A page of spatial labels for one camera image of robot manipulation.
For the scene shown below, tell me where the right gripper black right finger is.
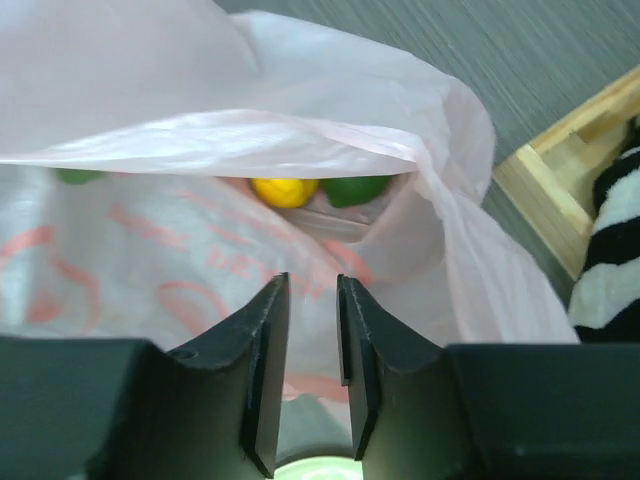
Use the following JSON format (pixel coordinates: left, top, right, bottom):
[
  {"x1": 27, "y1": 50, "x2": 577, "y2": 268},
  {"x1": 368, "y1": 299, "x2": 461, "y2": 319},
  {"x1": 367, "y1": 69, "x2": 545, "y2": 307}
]
[{"x1": 337, "y1": 275, "x2": 639, "y2": 479}]

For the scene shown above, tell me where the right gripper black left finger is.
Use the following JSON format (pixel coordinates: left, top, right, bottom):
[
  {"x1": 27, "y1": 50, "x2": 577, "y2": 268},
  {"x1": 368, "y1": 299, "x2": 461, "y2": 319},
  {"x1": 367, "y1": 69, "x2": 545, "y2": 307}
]
[{"x1": 1, "y1": 273, "x2": 290, "y2": 479}]

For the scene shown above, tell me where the pink plastic bag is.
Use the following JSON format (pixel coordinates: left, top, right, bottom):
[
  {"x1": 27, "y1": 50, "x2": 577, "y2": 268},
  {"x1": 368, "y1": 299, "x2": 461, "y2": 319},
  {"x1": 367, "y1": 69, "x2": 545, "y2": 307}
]
[{"x1": 1, "y1": 1, "x2": 577, "y2": 450}]

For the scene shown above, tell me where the fake yellow pear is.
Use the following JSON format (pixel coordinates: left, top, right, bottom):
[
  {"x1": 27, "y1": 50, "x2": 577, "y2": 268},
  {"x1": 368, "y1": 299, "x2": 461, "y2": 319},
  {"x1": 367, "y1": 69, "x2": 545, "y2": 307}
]
[{"x1": 250, "y1": 178, "x2": 319, "y2": 209}]

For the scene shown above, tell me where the fake green lime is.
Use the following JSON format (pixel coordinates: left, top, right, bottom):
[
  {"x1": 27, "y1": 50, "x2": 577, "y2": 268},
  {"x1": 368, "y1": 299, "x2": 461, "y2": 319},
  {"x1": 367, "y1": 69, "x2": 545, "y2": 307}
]
[{"x1": 55, "y1": 168, "x2": 106, "y2": 185}]

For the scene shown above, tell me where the cream and blue plate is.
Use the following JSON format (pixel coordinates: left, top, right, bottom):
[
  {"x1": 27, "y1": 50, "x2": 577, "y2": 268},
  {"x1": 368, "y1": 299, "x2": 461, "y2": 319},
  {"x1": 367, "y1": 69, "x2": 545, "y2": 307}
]
[{"x1": 274, "y1": 456, "x2": 364, "y2": 480}]

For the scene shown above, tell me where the black white zebra garment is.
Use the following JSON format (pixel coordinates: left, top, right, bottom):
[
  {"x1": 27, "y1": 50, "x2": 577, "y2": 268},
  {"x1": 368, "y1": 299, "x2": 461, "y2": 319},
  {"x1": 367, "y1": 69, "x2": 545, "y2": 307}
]
[{"x1": 568, "y1": 117, "x2": 639, "y2": 343}]

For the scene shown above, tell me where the wooden clothes rack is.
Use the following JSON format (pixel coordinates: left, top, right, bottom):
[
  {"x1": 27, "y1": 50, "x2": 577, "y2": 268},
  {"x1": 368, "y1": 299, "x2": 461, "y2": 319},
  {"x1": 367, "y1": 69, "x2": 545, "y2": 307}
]
[{"x1": 493, "y1": 67, "x2": 639, "y2": 279}]

